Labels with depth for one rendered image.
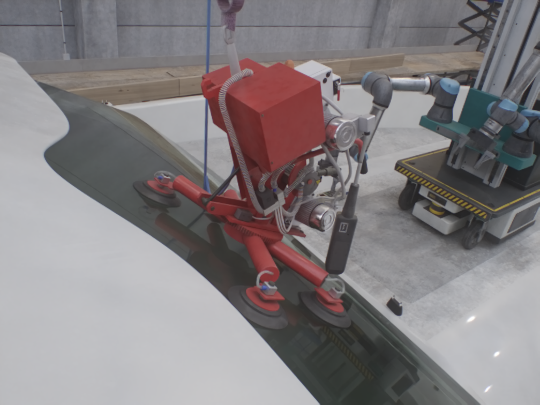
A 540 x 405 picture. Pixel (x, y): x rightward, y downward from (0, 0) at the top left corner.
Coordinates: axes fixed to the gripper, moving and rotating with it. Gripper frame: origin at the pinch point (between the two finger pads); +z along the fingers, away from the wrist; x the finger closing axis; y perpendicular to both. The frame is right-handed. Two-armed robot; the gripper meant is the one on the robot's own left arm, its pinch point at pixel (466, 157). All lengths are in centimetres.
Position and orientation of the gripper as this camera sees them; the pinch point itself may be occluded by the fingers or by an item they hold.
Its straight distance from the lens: 238.1
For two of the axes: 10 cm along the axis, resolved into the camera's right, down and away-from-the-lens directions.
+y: -7.0, -1.6, -6.9
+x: 4.8, 6.0, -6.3
